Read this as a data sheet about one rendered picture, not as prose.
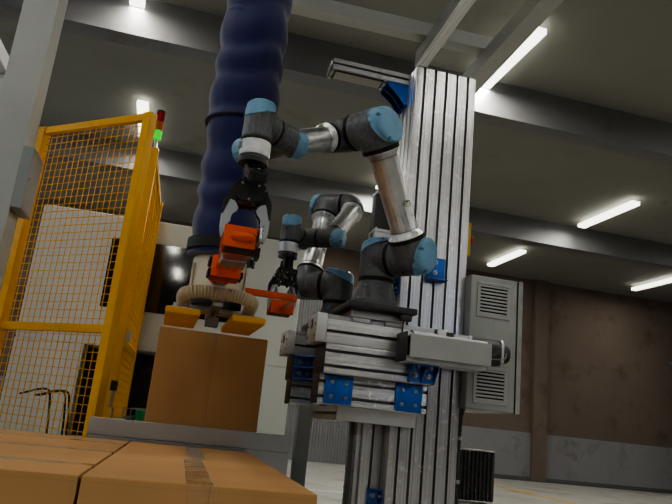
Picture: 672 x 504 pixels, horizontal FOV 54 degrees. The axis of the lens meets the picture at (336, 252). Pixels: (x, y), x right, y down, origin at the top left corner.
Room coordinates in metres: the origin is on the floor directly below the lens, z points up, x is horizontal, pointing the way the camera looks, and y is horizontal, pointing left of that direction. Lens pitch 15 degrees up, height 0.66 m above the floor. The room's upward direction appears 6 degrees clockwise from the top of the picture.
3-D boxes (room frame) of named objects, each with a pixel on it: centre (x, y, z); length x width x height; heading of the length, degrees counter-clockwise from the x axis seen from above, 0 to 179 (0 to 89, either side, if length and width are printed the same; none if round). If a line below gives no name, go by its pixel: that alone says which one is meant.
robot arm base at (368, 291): (2.11, -0.14, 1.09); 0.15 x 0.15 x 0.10
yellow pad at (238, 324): (2.09, 0.27, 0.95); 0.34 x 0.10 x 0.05; 14
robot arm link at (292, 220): (2.40, 0.18, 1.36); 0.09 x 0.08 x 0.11; 162
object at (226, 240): (1.48, 0.23, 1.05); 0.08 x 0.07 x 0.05; 14
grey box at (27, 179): (2.97, 1.48, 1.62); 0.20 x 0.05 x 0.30; 12
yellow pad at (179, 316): (2.04, 0.46, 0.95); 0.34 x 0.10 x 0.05; 14
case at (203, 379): (2.75, 0.49, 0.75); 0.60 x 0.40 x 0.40; 14
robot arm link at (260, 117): (1.50, 0.22, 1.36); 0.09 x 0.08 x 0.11; 139
